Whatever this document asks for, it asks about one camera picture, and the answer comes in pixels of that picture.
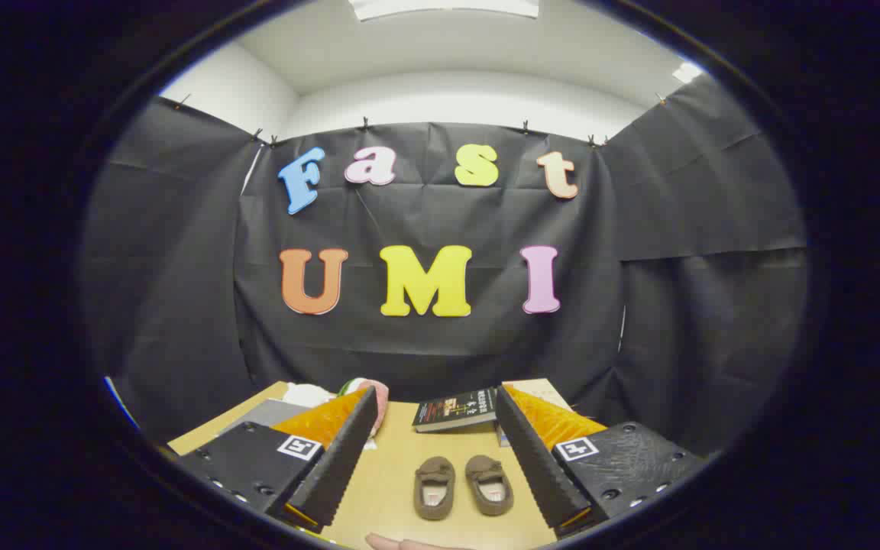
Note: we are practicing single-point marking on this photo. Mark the small ceiling light panel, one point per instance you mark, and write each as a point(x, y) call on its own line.
point(687, 72)

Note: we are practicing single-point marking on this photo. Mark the beige cover book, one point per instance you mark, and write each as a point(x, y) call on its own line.
point(547, 391)

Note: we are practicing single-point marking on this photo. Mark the brown moccasin shoe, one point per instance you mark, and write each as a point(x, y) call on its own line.
point(434, 467)
point(486, 466)

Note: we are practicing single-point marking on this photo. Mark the beige fabric storage box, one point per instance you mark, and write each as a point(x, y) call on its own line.
point(268, 414)

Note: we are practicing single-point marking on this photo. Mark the black cover book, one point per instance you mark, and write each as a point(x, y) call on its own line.
point(455, 409)

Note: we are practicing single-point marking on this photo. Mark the blue cover book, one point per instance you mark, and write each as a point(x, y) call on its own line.
point(502, 435)

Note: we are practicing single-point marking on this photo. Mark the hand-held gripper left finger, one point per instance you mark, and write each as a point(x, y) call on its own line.
point(337, 466)

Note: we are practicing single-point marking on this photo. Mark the white plush toy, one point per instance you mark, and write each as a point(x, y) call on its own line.
point(306, 396)

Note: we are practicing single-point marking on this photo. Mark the large ceiling light panel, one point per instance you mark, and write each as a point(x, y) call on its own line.
point(444, 8)

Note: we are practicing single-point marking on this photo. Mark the black backdrop cloth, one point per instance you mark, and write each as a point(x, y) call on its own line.
point(425, 214)

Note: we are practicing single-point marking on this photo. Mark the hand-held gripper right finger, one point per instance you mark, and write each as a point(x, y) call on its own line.
point(535, 466)

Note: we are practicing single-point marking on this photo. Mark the watermelon slice plush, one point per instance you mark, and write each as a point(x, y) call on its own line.
point(381, 401)

